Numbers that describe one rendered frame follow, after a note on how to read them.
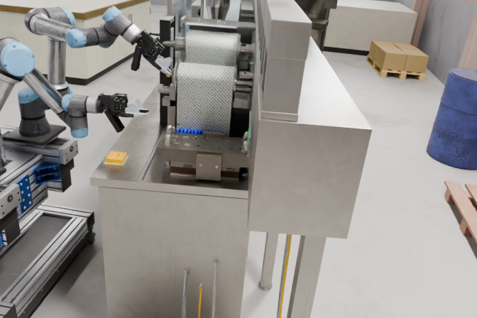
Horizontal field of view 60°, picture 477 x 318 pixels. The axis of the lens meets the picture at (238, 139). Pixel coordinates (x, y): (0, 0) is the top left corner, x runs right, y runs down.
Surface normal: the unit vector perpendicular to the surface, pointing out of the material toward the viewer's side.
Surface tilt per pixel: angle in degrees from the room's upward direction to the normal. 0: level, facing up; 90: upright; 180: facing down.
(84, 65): 90
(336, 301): 0
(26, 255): 0
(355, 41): 90
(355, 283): 0
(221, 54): 92
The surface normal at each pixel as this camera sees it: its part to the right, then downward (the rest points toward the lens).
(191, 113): -0.04, 0.42
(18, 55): 0.70, 0.25
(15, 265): 0.07, -0.90
